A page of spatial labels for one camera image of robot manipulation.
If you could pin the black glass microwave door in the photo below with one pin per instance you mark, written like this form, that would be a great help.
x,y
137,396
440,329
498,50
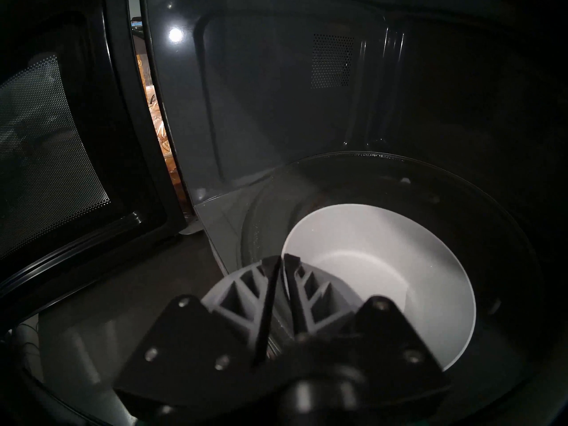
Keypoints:
x,y
66,163

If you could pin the white bowl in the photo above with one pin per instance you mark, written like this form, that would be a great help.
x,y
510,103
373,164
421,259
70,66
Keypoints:
x,y
399,261

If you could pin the large clear madeleine bag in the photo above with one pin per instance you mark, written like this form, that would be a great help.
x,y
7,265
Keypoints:
x,y
162,132

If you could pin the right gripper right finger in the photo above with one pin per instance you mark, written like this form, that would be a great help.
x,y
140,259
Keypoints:
x,y
381,341

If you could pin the black microwave oven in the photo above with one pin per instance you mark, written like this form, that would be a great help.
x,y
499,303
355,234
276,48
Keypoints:
x,y
275,110

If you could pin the glass microwave turntable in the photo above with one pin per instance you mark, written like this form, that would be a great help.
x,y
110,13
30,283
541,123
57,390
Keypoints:
x,y
501,234

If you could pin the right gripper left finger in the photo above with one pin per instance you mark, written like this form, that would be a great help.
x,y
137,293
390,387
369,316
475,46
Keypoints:
x,y
199,349

